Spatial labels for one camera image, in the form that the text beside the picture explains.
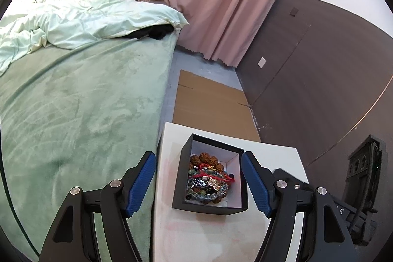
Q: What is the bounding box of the dark wall switch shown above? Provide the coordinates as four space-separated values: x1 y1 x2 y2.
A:
290 7 298 17

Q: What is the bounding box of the green bed blanket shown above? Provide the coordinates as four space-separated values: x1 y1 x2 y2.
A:
1 33 178 260

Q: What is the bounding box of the black jewelry gift box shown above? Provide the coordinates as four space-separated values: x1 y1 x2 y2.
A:
172 134 249 215

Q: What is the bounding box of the brown rudraksha bead bracelet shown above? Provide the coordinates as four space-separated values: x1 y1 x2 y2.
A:
188 152 225 172

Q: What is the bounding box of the black cable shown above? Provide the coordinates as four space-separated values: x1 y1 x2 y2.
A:
346 141 380 232

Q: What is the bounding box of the pale green duvet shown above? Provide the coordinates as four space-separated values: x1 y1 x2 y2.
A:
1 0 188 73

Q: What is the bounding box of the silver chain bracelet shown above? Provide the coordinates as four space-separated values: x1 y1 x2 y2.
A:
186 177 228 195

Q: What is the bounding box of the black garment on bed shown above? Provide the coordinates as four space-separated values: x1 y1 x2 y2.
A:
125 24 175 40

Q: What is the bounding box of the dark green bead bracelet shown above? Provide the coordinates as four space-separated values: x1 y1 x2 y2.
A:
185 187 230 204

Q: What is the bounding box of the white wall socket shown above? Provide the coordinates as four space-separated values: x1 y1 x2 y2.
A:
258 57 266 69

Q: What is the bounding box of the flattened brown cardboard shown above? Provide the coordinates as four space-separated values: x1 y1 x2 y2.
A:
172 70 260 142

